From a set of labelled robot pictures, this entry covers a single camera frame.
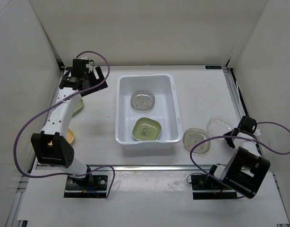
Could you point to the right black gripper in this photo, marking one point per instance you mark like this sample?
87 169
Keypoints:
229 142

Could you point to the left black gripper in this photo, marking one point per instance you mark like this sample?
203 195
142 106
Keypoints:
98 73

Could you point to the clear plate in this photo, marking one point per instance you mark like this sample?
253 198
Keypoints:
218 126
192 137
142 100

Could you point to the yellow square plate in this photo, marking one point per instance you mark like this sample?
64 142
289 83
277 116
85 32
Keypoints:
70 136

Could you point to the green plate with panda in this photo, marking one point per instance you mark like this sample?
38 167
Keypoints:
146 129

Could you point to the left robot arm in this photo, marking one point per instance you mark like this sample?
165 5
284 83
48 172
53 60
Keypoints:
50 145

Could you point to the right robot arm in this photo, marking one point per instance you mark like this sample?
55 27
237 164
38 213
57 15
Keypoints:
246 169

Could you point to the white plastic bin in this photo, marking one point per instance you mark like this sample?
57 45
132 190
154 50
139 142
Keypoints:
165 110

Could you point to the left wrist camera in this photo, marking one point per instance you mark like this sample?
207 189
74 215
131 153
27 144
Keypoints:
84 64

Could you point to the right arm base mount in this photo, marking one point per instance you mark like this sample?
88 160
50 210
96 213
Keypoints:
206 188

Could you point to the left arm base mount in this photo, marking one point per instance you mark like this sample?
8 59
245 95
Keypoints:
90 186

